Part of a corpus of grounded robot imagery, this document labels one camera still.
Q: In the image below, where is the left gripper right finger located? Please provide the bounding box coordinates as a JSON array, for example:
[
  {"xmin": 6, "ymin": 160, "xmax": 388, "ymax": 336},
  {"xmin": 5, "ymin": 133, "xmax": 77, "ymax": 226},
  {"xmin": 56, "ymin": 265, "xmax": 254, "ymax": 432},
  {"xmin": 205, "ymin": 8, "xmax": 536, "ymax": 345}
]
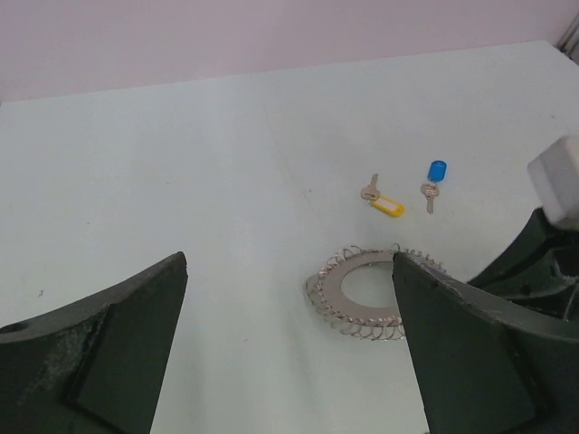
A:
[{"xmin": 393, "ymin": 253, "xmax": 578, "ymax": 433}]

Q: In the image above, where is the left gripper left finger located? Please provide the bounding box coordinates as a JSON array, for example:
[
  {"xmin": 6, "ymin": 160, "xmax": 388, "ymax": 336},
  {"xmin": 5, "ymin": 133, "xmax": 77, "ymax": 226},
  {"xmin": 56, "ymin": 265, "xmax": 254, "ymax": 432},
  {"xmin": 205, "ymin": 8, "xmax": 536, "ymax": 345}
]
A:
[{"xmin": 1, "ymin": 252, "xmax": 187, "ymax": 433}]

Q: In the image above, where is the key with blue tag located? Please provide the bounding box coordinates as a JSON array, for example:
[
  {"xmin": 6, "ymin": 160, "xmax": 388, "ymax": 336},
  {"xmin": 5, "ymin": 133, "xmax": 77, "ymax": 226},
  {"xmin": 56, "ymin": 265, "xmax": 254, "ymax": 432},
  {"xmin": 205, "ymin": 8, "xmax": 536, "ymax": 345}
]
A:
[{"xmin": 421, "ymin": 160, "xmax": 447, "ymax": 214}]

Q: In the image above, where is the round metal keyring disc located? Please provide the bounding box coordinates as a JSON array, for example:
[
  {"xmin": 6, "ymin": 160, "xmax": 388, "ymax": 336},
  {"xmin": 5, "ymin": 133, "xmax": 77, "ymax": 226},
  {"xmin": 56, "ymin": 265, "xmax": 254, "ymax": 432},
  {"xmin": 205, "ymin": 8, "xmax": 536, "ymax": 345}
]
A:
[{"xmin": 304, "ymin": 243, "xmax": 446, "ymax": 342}]

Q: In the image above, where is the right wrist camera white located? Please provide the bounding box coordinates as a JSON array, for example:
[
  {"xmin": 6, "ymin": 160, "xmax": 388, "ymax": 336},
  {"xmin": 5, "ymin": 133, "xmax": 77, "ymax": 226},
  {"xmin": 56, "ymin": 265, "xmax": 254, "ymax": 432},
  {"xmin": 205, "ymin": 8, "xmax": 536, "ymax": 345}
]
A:
[{"xmin": 527, "ymin": 136, "xmax": 578, "ymax": 231}]

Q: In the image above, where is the key with yellow tag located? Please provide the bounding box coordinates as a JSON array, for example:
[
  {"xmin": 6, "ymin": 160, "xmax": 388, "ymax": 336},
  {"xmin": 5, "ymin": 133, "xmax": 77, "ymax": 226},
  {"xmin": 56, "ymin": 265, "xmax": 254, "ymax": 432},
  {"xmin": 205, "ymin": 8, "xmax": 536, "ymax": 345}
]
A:
[{"xmin": 360, "ymin": 174, "xmax": 405, "ymax": 217}]

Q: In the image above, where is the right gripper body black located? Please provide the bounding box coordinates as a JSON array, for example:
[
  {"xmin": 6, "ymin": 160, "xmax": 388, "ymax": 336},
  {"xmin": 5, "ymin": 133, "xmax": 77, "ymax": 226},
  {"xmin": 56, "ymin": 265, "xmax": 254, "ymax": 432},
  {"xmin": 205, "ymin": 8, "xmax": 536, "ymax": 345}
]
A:
[{"xmin": 468, "ymin": 208, "xmax": 578, "ymax": 322}]

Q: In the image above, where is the right aluminium frame post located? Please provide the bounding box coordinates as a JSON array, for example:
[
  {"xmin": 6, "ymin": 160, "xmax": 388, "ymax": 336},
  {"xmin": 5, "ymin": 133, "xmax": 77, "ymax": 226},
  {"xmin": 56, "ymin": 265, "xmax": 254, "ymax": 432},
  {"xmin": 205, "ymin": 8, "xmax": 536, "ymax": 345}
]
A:
[{"xmin": 556, "ymin": 14, "xmax": 579, "ymax": 58}]

